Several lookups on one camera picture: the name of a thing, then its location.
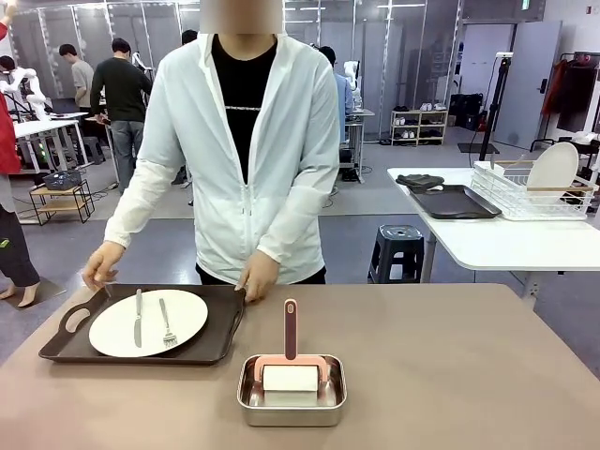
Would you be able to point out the person's right hand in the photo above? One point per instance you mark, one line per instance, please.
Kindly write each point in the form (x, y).
(103, 262)

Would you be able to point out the person's left hand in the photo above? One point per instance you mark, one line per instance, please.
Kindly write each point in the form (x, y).
(260, 279)

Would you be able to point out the dark brown serving tray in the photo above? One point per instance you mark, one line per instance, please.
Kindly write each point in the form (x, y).
(220, 328)
(454, 201)

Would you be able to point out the silver table knife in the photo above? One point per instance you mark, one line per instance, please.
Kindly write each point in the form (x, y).
(138, 328)

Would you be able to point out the white round plate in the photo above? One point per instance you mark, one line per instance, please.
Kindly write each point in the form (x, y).
(553, 164)
(187, 319)

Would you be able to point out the silver fork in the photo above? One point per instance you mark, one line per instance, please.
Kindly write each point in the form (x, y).
(165, 319)

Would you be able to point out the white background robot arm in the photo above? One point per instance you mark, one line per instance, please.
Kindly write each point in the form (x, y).
(25, 75)
(351, 70)

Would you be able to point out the person's left forearm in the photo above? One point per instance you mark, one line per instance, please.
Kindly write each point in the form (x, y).
(295, 225)

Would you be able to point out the person's right forearm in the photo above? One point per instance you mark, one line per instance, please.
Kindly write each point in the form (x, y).
(131, 206)

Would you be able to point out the pink lint roller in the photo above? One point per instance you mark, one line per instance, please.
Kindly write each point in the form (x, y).
(290, 328)

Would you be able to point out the low black wooden shelf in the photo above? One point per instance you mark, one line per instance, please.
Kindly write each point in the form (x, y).
(61, 206)

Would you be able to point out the gray basket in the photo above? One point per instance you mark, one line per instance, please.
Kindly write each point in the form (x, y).
(63, 180)

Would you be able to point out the small gray stool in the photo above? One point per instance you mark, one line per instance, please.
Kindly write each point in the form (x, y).
(95, 150)

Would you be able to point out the person in white jacket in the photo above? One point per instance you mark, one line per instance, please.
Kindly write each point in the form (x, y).
(281, 140)

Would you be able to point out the rectangular steel tray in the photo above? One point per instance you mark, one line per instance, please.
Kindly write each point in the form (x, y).
(290, 417)

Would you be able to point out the dark gray plastic stool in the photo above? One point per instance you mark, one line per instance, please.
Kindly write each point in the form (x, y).
(398, 232)

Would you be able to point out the white background desk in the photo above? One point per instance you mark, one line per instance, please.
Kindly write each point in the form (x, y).
(47, 125)

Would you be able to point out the man in dark sweater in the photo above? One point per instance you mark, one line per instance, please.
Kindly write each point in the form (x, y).
(122, 94)

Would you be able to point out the man in gray shirt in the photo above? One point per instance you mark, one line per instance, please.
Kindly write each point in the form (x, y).
(82, 79)

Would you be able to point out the dark gray folded cloth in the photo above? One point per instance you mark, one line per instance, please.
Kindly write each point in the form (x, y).
(417, 180)

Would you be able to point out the background workstation desk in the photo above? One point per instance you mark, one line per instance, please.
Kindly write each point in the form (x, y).
(358, 112)

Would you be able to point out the person in blue shirt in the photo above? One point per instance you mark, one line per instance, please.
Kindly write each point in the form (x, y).
(343, 98)

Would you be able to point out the wooden shoe rack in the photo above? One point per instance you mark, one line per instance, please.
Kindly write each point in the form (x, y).
(419, 126)

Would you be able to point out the white side table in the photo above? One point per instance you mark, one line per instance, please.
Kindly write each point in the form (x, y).
(492, 244)

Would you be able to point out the white sneaker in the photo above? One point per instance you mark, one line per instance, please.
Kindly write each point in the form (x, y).
(427, 107)
(439, 107)

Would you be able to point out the person with black hair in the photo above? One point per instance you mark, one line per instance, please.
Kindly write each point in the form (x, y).
(189, 37)

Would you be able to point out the black equipment cases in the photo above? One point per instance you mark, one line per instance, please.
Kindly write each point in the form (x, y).
(466, 110)

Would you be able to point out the black tripod stand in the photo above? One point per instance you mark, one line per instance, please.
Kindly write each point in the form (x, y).
(490, 117)

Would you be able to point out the gray door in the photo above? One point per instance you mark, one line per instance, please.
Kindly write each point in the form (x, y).
(529, 108)

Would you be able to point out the black clothes rack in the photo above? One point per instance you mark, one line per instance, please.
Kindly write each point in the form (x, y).
(549, 133)

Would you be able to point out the red hanging jacket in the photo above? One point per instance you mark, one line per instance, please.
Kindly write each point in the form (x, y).
(553, 89)

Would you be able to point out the dark hanging garment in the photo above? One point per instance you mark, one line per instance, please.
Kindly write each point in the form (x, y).
(579, 98)

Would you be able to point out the gray mannequin base plate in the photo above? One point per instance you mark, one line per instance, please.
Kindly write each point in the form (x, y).
(49, 290)

